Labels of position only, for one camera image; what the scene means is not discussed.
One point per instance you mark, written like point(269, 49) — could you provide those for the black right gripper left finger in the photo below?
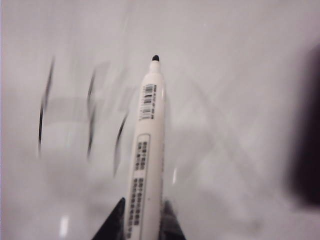
point(113, 222)

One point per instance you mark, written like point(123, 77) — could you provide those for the white whiteboard marker black tip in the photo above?
point(148, 150)

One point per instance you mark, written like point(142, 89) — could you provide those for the white whiteboard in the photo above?
point(225, 100)

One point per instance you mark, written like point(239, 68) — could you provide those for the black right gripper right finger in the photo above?
point(172, 222)

